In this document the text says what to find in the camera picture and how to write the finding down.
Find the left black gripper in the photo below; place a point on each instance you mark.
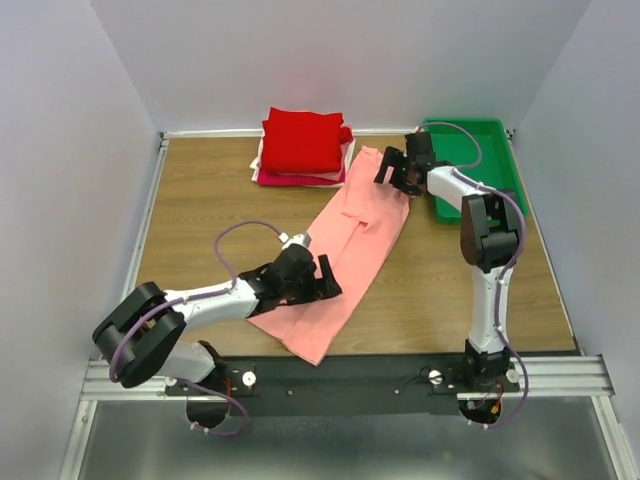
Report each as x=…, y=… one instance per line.
x=320, y=288

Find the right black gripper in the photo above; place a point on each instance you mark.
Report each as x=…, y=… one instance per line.
x=391, y=158

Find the pink polo shirt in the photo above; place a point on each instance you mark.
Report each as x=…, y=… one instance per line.
x=357, y=230

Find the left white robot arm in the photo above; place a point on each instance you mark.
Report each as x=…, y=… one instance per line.
x=231, y=300

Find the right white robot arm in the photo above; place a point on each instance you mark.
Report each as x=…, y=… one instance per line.
x=492, y=237

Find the red folded shirt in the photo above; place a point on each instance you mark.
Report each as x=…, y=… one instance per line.
x=303, y=142

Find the magenta folded shirt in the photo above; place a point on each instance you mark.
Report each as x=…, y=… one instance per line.
x=295, y=179

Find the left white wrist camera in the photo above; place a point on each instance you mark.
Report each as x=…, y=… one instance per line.
x=302, y=239

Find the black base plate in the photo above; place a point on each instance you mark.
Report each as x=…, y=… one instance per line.
x=439, y=384

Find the aluminium frame rail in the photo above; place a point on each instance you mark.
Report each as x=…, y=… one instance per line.
x=130, y=337

